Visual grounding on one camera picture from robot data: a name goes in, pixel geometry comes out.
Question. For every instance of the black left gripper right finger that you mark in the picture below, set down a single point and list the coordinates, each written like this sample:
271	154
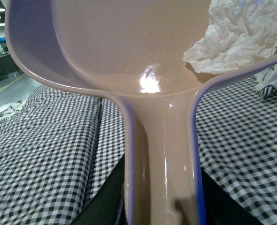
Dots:
221	209

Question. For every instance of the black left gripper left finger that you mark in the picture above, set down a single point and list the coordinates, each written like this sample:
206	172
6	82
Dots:
107	207

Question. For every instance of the beige plastic dustpan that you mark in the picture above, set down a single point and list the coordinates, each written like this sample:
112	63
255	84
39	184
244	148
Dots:
131	52

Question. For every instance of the white paper tissue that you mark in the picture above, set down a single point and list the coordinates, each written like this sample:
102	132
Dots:
239	32

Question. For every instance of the black white checkered bed sheet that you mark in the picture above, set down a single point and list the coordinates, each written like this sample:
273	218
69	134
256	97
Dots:
229	133

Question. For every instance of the folded checkered blanket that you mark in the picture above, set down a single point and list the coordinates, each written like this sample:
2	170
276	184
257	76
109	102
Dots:
45	158

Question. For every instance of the white cartoon print pillow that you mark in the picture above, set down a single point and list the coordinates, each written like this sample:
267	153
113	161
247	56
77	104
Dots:
266	81

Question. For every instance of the patterned black white quilt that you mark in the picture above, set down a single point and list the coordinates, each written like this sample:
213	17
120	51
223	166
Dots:
7	111

